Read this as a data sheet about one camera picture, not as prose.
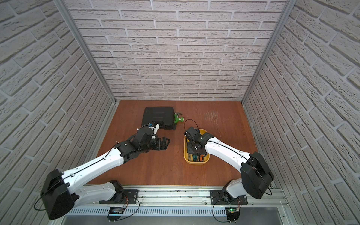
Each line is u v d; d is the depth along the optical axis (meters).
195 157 0.85
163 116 1.04
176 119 1.04
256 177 0.42
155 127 0.71
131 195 0.74
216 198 0.74
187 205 0.73
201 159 0.85
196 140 0.62
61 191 0.38
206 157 0.88
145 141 0.60
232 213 0.70
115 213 0.70
